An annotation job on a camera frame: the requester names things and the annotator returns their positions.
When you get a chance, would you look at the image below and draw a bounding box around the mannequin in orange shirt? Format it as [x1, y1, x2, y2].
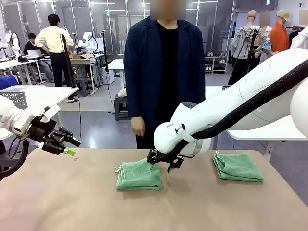
[267, 9, 293, 52]

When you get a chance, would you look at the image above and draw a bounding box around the clear plastic storage box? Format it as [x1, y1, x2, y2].
[0, 85, 46, 93]

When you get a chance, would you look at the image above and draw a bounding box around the person's right hand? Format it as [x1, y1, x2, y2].
[131, 116, 146, 138]

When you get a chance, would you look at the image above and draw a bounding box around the person in navy jacket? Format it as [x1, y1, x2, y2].
[123, 0, 207, 149]

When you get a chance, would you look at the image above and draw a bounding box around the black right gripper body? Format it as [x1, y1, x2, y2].
[154, 151, 179, 162]

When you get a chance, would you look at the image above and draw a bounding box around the black right arm cable sleeve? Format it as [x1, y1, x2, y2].
[192, 64, 308, 140]

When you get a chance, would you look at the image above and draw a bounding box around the person in cream shirt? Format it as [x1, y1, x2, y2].
[34, 13, 75, 89]

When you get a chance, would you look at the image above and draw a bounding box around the grey plastic step stool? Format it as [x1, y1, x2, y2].
[114, 94, 129, 121]

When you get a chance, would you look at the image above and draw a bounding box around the seated person with laptop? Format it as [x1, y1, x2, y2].
[23, 32, 55, 82]

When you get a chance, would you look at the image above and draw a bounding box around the mannequin in grey shirt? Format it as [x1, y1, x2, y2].
[232, 10, 268, 85]

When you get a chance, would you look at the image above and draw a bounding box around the dark grey plastic stool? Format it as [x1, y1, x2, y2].
[0, 144, 37, 173]

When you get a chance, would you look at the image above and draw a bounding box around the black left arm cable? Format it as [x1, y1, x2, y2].
[0, 136, 31, 181]

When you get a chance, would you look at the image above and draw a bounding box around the mannequin in white top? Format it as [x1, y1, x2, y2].
[290, 24, 308, 50]

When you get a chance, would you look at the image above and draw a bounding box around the wooden shoe shelf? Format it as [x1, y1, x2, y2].
[205, 55, 229, 75]

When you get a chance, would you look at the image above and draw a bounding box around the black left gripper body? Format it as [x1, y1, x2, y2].
[28, 117, 64, 145]

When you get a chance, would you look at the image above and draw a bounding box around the light grey perforated basket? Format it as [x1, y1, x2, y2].
[0, 90, 28, 110]

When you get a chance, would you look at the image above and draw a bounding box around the small white desk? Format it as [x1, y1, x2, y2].
[107, 59, 126, 87]

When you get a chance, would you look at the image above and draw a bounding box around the person's right forearm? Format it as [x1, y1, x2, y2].
[124, 84, 142, 118]

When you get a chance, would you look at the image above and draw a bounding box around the black tripod with phone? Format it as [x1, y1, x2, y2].
[227, 26, 259, 86]

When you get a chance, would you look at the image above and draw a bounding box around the green towel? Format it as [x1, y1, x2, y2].
[211, 150, 265, 183]
[113, 158, 164, 191]

